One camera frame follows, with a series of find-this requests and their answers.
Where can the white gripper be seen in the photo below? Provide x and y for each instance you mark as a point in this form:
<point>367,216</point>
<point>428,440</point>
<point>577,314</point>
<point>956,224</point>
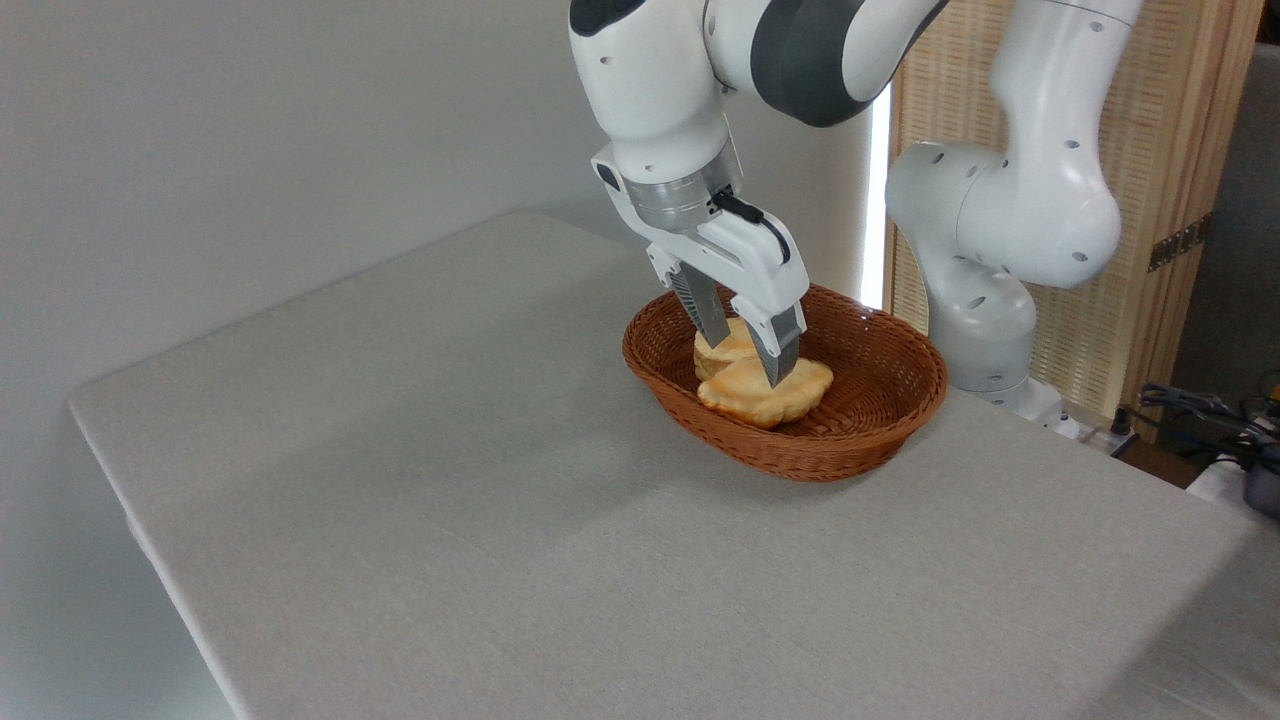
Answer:
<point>745,260</point>

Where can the long braided bread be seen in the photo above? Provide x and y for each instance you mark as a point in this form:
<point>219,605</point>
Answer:
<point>765,395</point>

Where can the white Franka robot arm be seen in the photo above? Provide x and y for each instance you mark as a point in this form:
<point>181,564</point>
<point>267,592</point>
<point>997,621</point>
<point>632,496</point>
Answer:
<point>1030,210</point>

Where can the round bread roll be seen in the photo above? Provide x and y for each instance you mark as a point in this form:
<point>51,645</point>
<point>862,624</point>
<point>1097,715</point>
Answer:
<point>715,358</point>

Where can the brown wicker basket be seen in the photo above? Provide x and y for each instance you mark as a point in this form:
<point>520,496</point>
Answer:
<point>880,420</point>

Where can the grey tablecloth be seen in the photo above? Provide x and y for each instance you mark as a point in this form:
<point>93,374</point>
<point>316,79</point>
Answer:
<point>600,600</point>

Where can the dark metal screen hinge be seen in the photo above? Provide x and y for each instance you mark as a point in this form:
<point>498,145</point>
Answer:
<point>1180,243</point>

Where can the wooden folding screen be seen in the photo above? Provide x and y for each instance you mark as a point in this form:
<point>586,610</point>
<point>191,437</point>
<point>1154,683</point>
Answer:
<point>1180,120</point>

